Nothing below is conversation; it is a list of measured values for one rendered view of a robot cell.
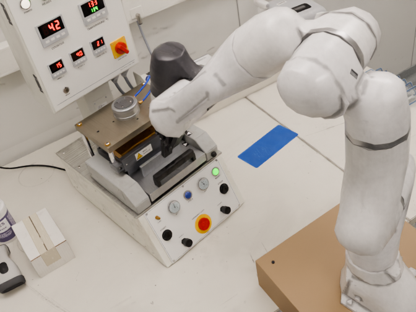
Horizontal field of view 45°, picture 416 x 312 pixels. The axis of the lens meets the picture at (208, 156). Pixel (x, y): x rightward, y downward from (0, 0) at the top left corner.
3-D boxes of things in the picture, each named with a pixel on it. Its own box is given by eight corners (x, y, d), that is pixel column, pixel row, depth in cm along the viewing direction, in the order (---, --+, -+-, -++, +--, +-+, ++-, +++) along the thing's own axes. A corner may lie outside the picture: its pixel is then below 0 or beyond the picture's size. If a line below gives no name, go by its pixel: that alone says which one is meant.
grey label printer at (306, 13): (262, 36, 235) (259, 2, 223) (299, 22, 239) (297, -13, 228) (291, 58, 217) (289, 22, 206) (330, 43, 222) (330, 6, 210)
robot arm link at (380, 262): (413, 215, 119) (426, 142, 102) (389, 279, 109) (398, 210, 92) (367, 201, 124) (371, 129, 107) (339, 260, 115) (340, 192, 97)
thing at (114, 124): (73, 139, 161) (59, 107, 153) (147, 91, 175) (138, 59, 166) (116, 171, 146) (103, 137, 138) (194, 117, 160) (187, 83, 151)
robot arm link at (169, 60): (198, 129, 117) (226, 104, 122) (202, 91, 106) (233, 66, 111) (142, 88, 122) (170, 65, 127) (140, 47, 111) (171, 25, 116)
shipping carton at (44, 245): (21, 242, 169) (10, 225, 163) (57, 223, 172) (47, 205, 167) (38, 280, 156) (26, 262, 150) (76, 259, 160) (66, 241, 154)
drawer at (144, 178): (96, 161, 165) (89, 143, 160) (148, 127, 174) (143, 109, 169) (152, 203, 147) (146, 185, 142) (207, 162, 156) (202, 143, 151)
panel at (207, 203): (172, 264, 152) (143, 214, 145) (241, 205, 165) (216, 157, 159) (175, 265, 150) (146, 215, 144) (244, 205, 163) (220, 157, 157)
